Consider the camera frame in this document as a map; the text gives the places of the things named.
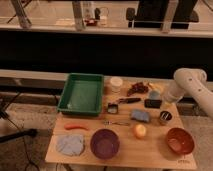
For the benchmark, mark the black eraser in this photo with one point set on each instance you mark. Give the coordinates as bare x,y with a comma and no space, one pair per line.
151,103

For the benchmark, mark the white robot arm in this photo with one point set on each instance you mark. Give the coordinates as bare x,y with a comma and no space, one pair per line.
191,81

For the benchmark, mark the white plastic cup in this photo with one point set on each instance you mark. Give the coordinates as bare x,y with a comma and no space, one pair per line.
116,84

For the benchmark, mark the light blue plastic cup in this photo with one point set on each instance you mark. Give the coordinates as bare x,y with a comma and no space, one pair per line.
154,95

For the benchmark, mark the small black square container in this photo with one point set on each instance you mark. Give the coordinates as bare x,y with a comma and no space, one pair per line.
112,108

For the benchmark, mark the green plastic tray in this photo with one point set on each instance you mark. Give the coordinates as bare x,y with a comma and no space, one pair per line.
82,95

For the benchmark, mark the dark red grape bunch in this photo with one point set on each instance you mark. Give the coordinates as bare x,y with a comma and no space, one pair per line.
137,88

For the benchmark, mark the blue sponge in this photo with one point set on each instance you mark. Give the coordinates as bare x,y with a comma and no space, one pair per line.
140,115

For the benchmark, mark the yellow red apple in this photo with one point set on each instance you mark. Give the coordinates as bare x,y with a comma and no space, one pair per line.
139,131

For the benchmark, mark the orange carrot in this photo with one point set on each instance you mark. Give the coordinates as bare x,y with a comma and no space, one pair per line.
73,126

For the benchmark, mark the purple bowl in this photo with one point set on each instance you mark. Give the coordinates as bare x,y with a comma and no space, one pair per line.
104,144

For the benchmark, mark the small metal can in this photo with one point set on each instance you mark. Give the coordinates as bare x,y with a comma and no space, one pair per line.
165,117

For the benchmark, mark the blue folded cloth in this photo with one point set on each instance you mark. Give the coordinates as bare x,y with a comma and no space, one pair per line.
71,145

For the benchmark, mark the black office chair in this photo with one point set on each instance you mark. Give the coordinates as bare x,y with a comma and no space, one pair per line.
151,13

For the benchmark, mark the orange bowl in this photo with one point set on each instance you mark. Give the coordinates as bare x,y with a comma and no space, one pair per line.
180,141

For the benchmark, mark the black handled tool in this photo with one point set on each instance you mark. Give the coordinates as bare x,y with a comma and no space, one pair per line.
128,100

